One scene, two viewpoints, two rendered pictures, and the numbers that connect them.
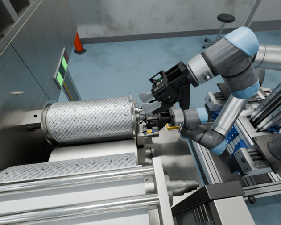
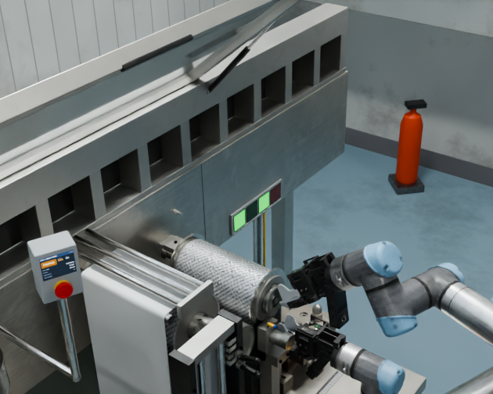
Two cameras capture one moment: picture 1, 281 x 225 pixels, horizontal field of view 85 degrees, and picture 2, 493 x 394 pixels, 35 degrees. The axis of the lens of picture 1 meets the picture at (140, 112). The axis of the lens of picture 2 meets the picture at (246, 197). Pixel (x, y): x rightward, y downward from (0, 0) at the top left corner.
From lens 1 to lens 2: 1.45 m
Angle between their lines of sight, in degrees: 38
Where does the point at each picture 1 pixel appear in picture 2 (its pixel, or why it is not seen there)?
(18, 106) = (167, 224)
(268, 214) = not seen: outside the picture
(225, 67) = (356, 276)
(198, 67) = (335, 264)
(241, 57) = (367, 270)
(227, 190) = (229, 316)
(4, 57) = (187, 175)
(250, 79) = (385, 306)
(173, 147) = not seen: outside the picture
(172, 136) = not seen: outside the picture
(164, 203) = (192, 294)
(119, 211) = (172, 288)
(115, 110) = (246, 274)
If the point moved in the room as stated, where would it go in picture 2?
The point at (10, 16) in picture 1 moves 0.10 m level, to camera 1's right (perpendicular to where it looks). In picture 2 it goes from (219, 137) to (246, 149)
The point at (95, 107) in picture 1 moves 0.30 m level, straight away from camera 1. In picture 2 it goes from (230, 262) to (268, 198)
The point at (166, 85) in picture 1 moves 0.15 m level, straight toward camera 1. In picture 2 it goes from (303, 270) to (246, 295)
